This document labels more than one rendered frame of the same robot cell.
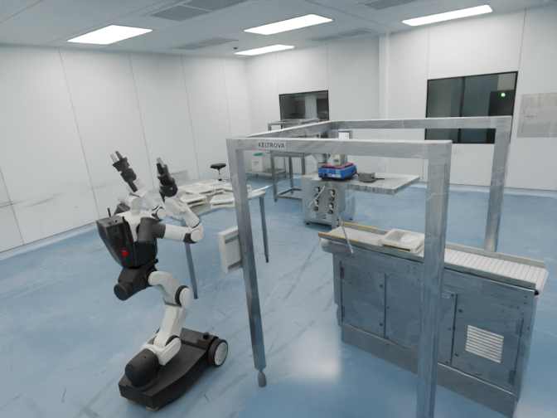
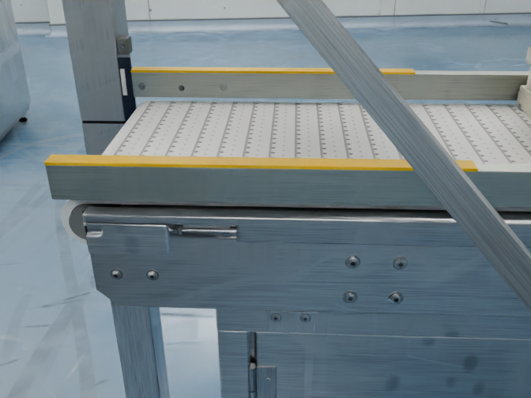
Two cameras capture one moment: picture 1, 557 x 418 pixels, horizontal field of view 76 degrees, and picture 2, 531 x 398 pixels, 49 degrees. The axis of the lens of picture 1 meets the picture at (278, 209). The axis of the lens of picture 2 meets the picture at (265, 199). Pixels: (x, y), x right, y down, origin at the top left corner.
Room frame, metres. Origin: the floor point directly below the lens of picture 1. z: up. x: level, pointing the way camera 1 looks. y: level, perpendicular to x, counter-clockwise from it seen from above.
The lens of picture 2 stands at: (2.00, -0.13, 1.11)
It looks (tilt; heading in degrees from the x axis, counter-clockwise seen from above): 28 degrees down; 319
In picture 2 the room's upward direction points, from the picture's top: straight up
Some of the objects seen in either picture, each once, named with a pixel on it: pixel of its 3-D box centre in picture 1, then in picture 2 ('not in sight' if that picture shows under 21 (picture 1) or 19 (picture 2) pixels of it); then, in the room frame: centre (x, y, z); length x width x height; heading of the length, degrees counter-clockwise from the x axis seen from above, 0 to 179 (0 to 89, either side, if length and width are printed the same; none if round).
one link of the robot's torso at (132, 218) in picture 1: (130, 236); not in sight; (2.07, 0.93, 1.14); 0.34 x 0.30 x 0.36; 40
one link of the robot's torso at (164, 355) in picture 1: (161, 347); not in sight; (2.11, 0.90, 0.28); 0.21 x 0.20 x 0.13; 153
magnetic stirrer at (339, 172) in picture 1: (336, 170); not in sight; (2.43, -0.43, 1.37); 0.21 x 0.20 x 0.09; 136
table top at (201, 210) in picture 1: (189, 196); not in sight; (4.08, 1.05, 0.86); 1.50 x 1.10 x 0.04; 44
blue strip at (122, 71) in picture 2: not in sight; (133, 134); (2.64, -0.46, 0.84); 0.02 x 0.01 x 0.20; 46
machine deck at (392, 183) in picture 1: (363, 180); not in sight; (2.34, -0.59, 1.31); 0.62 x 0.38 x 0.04; 46
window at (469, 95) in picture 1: (467, 110); not in sight; (6.36, -3.44, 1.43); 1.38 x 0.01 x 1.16; 53
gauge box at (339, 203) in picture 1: (328, 197); not in sight; (2.38, -0.36, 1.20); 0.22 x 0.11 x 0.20; 46
